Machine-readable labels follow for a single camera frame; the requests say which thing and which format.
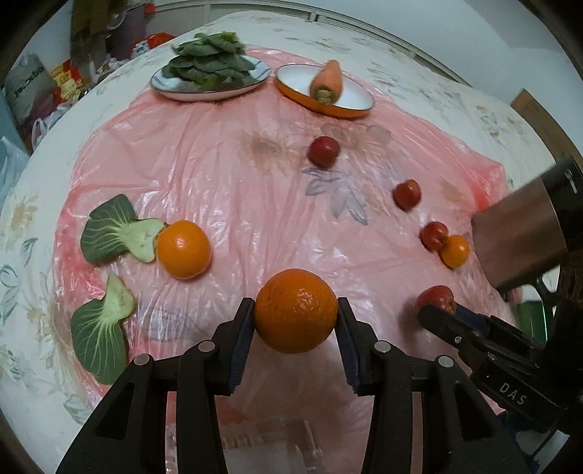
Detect orange oval dish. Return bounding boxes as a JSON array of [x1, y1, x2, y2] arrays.
[[274, 64, 375, 120]]

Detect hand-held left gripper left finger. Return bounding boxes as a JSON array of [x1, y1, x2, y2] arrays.
[[57, 297, 256, 474]]

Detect pink plastic sheet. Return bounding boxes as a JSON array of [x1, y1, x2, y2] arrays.
[[52, 46, 520, 474]]

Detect pile of green leaves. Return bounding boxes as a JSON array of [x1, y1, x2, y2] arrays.
[[163, 31, 257, 91]]

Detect red yellow packet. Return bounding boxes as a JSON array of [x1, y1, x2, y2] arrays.
[[52, 59, 96, 103]]

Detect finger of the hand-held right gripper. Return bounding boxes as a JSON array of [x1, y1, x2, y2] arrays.
[[418, 304, 493, 370], [454, 304, 502, 333]]

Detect large orange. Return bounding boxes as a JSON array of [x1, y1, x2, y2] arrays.
[[254, 268, 340, 355]]

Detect small orange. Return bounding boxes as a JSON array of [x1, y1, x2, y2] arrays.
[[439, 234, 471, 269]]

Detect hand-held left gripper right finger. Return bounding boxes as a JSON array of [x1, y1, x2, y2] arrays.
[[336, 297, 531, 474]]

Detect bok choy leaf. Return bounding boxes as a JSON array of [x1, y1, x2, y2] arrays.
[[70, 272, 136, 386], [80, 194, 168, 266]]

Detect white oval plate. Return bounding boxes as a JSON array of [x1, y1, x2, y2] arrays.
[[150, 57, 271, 102]]

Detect white floral cloth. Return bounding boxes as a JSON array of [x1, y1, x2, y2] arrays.
[[0, 9, 561, 474]]

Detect red white toy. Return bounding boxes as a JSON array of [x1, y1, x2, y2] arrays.
[[132, 32, 176, 58]]

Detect white plastic bag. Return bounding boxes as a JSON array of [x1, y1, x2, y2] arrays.
[[32, 102, 76, 149]]

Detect carrot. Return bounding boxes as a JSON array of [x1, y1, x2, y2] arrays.
[[310, 59, 343, 105]]

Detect medium orange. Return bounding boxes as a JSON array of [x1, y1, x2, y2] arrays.
[[156, 219, 213, 280]]

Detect grey purple container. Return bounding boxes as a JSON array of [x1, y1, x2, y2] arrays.
[[107, 9, 151, 58]]

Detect wooden board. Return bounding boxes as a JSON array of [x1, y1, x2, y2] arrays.
[[510, 89, 583, 158]]

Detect small red apple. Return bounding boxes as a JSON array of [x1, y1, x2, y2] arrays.
[[393, 179, 422, 211], [419, 221, 449, 252], [414, 285, 457, 316], [307, 136, 341, 168]]

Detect olive hanging garment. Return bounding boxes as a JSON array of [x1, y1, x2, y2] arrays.
[[68, 0, 114, 60]]

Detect grey printed bag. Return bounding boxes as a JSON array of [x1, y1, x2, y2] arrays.
[[4, 52, 55, 121]]

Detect light blue bag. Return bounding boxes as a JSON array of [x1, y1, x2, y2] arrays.
[[0, 137, 29, 197]]

